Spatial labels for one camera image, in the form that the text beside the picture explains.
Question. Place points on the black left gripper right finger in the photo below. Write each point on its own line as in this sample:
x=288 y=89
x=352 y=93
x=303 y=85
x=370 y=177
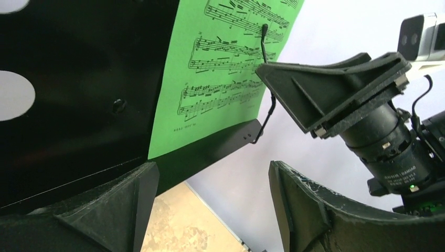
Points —
x=312 y=217

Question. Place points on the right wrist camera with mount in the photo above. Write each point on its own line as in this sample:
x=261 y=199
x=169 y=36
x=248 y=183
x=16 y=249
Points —
x=421 y=43

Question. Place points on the black tripod music stand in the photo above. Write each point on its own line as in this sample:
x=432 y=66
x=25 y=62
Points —
x=80 y=82

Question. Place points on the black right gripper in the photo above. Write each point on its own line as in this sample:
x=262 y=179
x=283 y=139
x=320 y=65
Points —
x=348 y=98

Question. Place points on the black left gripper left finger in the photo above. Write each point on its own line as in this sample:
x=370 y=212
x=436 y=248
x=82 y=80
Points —
x=111 y=217

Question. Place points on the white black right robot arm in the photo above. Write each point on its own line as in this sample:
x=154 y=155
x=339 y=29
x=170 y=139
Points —
x=408 y=162

